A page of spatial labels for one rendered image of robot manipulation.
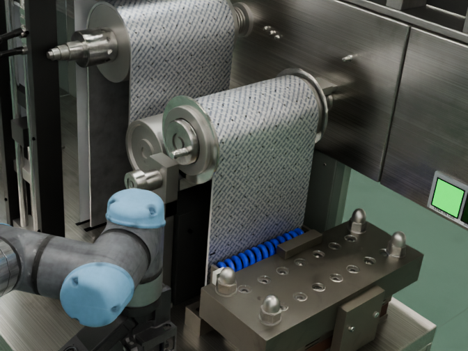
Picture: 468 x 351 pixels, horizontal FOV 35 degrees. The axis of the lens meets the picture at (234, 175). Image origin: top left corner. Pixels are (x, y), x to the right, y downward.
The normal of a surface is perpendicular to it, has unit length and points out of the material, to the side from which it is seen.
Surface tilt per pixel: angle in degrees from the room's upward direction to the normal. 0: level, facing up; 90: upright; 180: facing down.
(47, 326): 0
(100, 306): 90
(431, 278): 0
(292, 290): 0
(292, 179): 90
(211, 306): 90
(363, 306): 90
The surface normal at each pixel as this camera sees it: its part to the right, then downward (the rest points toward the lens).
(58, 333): 0.07, -0.87
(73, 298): -0.24, 0.46
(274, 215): 0.65, 0.41
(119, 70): -0.76, 0.26
